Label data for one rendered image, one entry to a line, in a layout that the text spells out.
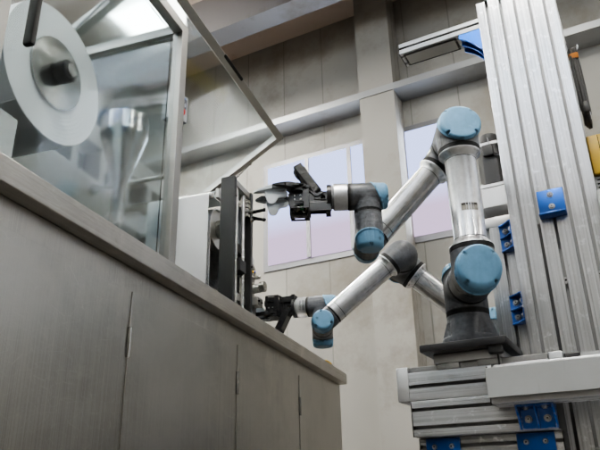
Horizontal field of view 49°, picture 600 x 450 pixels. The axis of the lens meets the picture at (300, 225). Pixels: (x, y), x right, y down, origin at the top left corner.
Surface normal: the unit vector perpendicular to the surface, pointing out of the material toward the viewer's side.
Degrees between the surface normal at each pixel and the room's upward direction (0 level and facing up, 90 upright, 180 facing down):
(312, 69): 90
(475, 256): 98
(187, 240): 90
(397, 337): 90
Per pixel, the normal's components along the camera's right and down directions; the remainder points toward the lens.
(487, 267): -0.04, -0.26
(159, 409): 0.95, -0.14
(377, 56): -0.47, -0.33
